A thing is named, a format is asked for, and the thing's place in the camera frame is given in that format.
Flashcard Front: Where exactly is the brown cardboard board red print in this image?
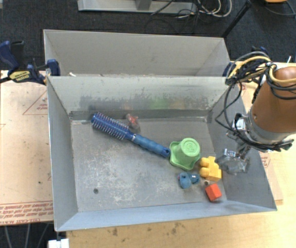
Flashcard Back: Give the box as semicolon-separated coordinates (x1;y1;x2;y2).
0;69;285;227

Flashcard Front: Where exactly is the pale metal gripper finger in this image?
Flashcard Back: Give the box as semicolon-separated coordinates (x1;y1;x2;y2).
225;160;250;176
215;148;237;165

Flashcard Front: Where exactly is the small blue toy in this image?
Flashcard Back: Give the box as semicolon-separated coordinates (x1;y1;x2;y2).
177;172;201;190

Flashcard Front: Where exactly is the orange-red block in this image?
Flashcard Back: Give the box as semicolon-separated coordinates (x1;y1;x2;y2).
204;183;223;203

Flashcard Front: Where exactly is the blue hairbrush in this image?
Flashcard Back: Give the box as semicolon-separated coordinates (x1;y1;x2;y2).
91;112;171;159

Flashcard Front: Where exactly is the grey metal bin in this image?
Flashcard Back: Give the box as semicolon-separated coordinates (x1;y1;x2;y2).
43;29;278;233

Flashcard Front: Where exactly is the yellow toy building block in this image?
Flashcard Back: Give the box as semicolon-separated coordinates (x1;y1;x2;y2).
198;156;223;183

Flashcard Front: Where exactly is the small red toy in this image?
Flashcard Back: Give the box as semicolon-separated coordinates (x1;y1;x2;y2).
125;113;141;134

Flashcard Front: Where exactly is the green plastic cup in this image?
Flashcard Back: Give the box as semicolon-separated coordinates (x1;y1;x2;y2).
169;137;201;171

